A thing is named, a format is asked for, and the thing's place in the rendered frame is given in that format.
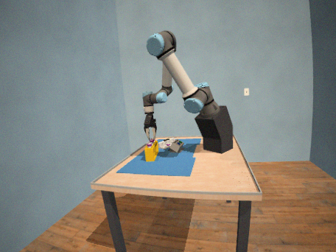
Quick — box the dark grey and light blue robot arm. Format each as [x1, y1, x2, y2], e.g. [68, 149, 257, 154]
[143, 30, 220, 118]

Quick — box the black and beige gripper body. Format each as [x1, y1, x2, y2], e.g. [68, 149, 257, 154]
[144, 111, 156, 128]

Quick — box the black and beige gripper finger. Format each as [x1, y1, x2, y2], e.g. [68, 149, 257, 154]
[152, 124, 157, 141]
[144, 126, 150, 140]

